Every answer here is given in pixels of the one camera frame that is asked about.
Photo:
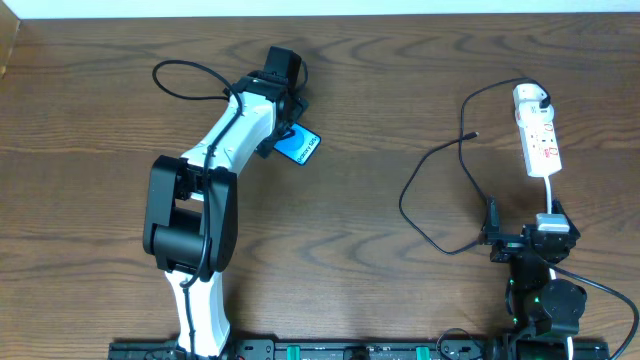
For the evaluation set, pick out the white power strip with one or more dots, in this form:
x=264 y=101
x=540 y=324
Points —
x=540 y=148

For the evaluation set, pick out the blue Galaxy smartphone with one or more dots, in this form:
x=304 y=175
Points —
x=298 y=144

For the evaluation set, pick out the white USB charger adapter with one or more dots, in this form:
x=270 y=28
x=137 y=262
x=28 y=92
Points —
x=532 y=105

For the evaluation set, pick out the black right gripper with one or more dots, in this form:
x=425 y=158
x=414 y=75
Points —
x=513 y=238

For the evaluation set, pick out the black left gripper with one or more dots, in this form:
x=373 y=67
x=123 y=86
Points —
x=282 y=136

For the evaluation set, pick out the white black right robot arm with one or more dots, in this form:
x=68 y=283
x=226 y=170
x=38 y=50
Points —
x=546 y=310

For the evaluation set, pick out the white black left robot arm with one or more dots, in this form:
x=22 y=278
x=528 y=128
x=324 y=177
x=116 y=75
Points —
x=192 y=217

